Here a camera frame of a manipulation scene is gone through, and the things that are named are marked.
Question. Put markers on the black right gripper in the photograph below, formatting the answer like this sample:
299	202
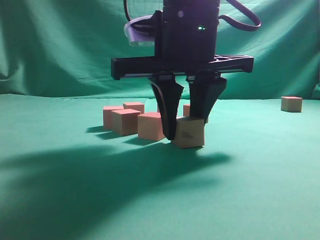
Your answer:
185	34

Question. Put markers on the pink cube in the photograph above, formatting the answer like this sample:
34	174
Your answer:
292	104
150	126
190	132

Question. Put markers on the pink cube column bottom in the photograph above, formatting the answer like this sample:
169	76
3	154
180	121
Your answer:
125	121

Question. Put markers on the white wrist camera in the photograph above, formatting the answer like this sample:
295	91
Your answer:
140	31

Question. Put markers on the green cloth backdrop and cover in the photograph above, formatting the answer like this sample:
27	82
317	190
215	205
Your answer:
63	177

